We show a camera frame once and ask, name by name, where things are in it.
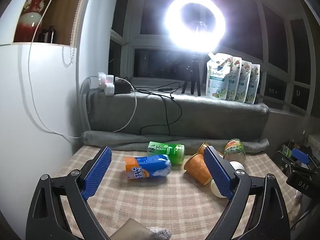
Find orange paper cup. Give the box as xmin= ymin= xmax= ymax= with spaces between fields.
xmin=197 ymin=142 xmax=210 ymax=156
xmin=184 ymin=152 xmax=213 ymax=186

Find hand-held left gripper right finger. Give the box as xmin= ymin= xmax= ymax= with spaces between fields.
xmin=203 ymin=146 xmax=292 ymax=240

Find black charger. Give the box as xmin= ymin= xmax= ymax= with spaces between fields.
xmin=114 ymin=81 xmax=132 ymax=95

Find white bead chain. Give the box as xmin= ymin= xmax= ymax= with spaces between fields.
xmin=62 ymin=0 xmax=87 ymax=68

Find ring light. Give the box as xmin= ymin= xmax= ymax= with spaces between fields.
xmin=164 ymin=0 xmax=227 ymax=55

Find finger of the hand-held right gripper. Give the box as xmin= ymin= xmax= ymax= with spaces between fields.
xmin=274 ymin=150 xmax=295 ymax=175
xmin=291 ymin=148 xmax=316 ymax=168

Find black tripod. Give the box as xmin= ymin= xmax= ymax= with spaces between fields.
xmin=181 ymin=52 xmax=202 ymax=97

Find dark glass bottle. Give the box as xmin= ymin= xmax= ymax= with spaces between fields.
xmin=37 ymin=29 xmax=49 ymax=43
xmin=48 ymin=25 xmax=57 ymax=44

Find checked beige cloth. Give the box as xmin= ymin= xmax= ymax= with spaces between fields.
xmin=50 ymin=145 xmax=298 ymax=240

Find red and white vase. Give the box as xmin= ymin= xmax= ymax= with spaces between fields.
xmin=14 ymin=0 xmax=52 ymax=43

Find brown paper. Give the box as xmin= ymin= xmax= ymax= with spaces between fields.
xmin=110 ymin=217 xmax=156 ymax=240

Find jar with green red label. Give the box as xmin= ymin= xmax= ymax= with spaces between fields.
xmin=223 ymin=139 xmax=246 ymax=164

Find window with white frame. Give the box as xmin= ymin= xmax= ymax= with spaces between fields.
xmin=109 ymin=0 xmax=320 ymax=118

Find white power adapters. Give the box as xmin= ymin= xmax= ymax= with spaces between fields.
xmin=89 ymin=72 xmax=116 ymax=97

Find white green refill pouch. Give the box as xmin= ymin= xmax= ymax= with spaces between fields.
xmin=246 ymin=64 xmax=261 ymax=105
xmin=226 ymin=56 xmax=242 ymax=101
xmin=235 ymin=60 xmax=252 ymax=103
xmin=205 ymin=52 xmax=233 ymax=100

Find black cable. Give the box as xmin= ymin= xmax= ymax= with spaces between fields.
xmin=125 ymin=80 xmax=184 ymax=95
xmin=139 ymin=94 xmax=183 ymax=135

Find white charging cable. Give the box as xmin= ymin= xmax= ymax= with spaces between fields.
xmin=114 ymin=78 xmax=138 ymax=133

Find white cabinet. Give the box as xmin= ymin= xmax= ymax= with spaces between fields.
xmin=0 ymin=0 xmax=122 ymax=233

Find grey blanket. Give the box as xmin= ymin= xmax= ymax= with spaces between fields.
xmin=81 ymin=90 xmax=270 ymax=153

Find white ball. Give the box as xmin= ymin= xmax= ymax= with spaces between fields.
xmin=229 ymin=161 xmax=245 ymax=172
xmin=210 ymin=179 xmax=227 ymax=197

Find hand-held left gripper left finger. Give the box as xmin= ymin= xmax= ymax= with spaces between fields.
xmin=26 ymin=146 xmax=112 ymax=240

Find crinkled clear plastic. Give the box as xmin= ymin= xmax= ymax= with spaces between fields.
xmin=146 ymin=226 xmax=173 ymax=240

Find green tea can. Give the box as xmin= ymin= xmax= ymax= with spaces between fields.
xmin=147 ymin=141 xmax=186 ymax=165

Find long white cable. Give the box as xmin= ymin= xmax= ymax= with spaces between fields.
xmin=27 ymin=0 xmax=84 ymax=139

